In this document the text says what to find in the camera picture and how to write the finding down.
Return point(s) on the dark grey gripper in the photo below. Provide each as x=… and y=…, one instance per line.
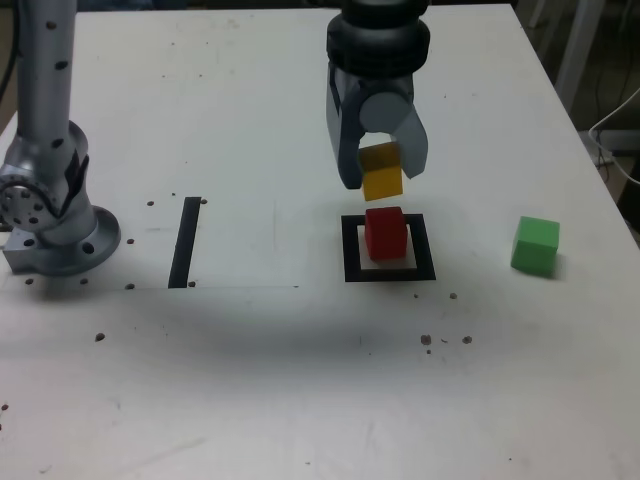
x=385, y=82

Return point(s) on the yellow cube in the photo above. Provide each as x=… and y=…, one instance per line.
x=382, y=185

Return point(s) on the red cube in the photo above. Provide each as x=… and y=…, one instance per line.
x=385, y=235

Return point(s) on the green cube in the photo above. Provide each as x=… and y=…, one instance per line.
x=535, y=245

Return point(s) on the black tape square outline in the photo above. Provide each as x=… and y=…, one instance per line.
x=350, y=250

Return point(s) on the thin white furniture legs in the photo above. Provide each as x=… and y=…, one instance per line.
x=550, y=30

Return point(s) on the black tape strip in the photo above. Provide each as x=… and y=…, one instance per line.
x=182, y=250

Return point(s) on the thick white furniture leg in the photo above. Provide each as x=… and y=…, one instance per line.
x=580, y=45

